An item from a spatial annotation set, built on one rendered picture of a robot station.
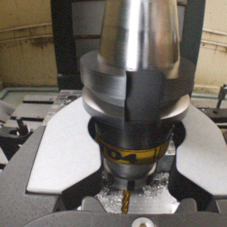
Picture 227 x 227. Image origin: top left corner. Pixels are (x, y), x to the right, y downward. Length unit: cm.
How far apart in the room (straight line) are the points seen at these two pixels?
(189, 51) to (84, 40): 48
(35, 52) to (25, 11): 31
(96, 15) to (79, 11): 8
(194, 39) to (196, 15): 11
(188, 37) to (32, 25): 96
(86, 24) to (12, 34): 75
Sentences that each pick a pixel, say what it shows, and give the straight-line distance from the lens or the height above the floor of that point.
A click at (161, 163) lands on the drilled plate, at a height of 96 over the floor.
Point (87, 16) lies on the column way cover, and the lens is 80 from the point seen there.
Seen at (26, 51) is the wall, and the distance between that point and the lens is 141.
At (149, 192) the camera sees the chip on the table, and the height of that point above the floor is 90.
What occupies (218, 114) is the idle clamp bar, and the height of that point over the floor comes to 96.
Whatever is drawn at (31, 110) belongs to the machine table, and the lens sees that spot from 67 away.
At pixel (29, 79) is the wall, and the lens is 149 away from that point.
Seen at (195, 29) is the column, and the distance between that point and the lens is 89.
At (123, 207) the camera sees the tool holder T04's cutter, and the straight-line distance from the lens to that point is 20.
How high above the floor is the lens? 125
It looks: 36 degrees down
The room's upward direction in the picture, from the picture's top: straight up
